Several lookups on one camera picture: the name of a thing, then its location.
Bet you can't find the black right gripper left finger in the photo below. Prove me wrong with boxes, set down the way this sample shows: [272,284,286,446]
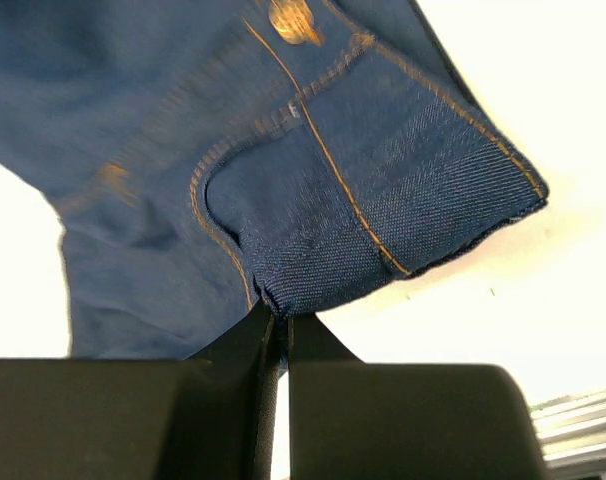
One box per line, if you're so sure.
[0,305,278,479]

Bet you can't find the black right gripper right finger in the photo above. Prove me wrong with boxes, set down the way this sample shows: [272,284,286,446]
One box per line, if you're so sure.
[288,315,548,479]

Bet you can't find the dark blue denim trousers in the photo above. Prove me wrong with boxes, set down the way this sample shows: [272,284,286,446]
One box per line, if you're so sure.
[0,1,549,359]

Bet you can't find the aluminium table edge rail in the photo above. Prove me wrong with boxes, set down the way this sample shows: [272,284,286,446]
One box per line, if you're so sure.
[530,388,606,479]

